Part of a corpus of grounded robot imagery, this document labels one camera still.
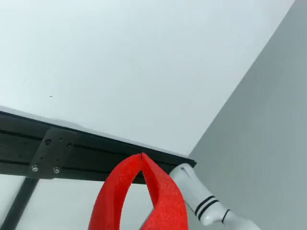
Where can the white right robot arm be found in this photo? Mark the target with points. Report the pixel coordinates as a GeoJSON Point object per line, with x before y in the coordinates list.
{"type": "Point", "coordinates": [192, 184]}

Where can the black bracket plate with screws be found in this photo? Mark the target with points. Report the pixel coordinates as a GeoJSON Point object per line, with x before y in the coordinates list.
{"type": "Point", "coordinates": [55, 151]}

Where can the black frame post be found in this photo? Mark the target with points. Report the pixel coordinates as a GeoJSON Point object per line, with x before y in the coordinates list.
{"type": "Point", "coordinates": [19, 203]}

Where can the black aluminium frame rail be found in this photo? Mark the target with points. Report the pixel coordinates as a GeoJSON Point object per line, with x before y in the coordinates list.
{"type": "Point", "coordinates": [14, 148]}

